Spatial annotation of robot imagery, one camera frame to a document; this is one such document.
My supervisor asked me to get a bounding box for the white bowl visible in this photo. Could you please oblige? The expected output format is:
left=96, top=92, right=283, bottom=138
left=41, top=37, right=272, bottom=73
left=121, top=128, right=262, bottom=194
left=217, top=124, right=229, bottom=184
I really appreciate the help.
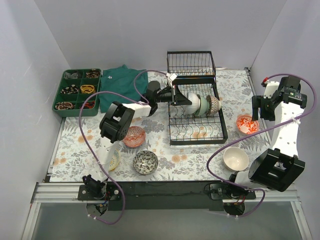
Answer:
left=185, top=92, right=201, bottom=115

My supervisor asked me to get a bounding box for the orange floral patterned bowl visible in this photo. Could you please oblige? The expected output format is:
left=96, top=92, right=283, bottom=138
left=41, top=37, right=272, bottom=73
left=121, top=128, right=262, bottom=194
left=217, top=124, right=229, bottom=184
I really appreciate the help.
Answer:
left=236, top=115, right=260, bottom=135

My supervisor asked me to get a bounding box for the pale green ceramic bowl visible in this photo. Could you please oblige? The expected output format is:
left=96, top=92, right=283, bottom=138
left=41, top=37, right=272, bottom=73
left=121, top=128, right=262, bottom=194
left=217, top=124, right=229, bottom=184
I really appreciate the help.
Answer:
left=194, top=95, right=210, bottom=117

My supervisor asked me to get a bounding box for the green compartment organizer tray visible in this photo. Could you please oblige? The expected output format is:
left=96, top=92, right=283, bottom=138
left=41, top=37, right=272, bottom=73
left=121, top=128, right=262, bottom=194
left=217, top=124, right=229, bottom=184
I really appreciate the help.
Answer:
left=52, top=68, right=102, bottom=118

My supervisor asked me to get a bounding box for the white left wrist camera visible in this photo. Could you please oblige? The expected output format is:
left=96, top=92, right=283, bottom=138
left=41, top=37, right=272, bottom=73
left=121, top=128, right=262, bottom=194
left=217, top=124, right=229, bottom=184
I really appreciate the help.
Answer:
left=166, top=72, right=178, bottom=87

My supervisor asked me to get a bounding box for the yellow sun patterned bowl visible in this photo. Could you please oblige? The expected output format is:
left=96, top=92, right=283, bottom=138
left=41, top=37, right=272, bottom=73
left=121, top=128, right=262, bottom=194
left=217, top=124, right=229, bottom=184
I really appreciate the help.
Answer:
left=108, top=150, right=120, bottom=171

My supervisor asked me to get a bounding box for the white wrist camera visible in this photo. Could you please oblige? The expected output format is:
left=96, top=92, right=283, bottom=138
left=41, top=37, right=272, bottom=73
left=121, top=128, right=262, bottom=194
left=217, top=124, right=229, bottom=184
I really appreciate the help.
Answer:
left=261, top=77, right=280, bottom=99
left=166, top=72, right=178, bottom=87

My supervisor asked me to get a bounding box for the cream bowl right side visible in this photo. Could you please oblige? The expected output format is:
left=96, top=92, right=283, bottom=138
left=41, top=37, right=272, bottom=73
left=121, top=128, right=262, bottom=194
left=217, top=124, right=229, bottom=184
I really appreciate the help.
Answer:
left=223, top=147, right=250, bottom=171

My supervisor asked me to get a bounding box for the black leaf patterned bowl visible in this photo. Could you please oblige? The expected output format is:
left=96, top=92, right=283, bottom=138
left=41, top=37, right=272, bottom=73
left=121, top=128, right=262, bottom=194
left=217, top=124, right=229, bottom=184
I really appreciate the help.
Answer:
left=132, top=150, right=159, bottom=175

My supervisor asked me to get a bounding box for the orange geometric patterned bowl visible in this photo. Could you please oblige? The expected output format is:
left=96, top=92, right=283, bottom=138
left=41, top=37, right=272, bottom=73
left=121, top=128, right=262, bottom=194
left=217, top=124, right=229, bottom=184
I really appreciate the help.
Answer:
left=123, top=126, right=146, bottom=148

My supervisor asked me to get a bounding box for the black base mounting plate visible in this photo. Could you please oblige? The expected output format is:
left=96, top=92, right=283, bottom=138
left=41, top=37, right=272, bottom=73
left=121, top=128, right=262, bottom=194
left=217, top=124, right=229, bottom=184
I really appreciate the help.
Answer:
left=77, top=180, right=256, bottom=211

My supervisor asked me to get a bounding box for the black wire dish rack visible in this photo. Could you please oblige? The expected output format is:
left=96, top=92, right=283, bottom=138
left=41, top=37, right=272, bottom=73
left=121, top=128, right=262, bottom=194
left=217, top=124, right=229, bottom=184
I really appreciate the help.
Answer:
left=168, top=76, right=228, bottom=146

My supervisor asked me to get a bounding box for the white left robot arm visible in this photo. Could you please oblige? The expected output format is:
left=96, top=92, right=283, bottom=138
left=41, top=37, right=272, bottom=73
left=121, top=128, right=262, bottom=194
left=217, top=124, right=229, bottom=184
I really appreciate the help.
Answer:
left=82, top=80, right=192, bottom=200

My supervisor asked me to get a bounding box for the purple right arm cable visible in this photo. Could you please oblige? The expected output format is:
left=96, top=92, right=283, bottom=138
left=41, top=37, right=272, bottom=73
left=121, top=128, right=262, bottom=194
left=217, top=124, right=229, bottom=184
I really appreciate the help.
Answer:
left=206, top=72, right=316, bottom=218

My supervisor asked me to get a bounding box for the brown diamond patterned bowl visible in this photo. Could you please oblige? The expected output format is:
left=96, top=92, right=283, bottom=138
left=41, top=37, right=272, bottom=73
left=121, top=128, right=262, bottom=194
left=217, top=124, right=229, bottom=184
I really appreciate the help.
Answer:
left=206, top=95, right=222, bottom=116

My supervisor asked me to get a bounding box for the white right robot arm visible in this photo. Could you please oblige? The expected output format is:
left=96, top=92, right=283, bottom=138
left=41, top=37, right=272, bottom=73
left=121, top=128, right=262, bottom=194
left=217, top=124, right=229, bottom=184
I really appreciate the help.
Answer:
left=226, top=75, right=307, bottom=199

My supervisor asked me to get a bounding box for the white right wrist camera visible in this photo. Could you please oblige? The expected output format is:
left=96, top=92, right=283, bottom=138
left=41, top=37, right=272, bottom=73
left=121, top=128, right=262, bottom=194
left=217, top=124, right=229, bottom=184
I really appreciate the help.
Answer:
left=261, top=77, right=280, bottom=99

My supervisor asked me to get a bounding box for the floral patterned table mat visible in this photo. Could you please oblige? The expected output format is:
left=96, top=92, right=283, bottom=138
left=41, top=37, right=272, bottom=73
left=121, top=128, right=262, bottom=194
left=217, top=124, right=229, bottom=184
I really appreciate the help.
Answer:
left=49, top=69, right=271, bottom=183

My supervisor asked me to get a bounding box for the dark green folded cloth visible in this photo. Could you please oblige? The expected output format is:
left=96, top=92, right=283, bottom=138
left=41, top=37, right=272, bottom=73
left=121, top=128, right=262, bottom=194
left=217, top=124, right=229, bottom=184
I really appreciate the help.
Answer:
left=99, top=65, right=149, bottom=113

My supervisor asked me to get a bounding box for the black upright wire basket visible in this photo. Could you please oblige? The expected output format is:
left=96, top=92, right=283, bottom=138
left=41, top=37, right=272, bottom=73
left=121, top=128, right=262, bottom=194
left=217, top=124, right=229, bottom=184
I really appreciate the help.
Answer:
left=166, top=50, right=216, bottom=83

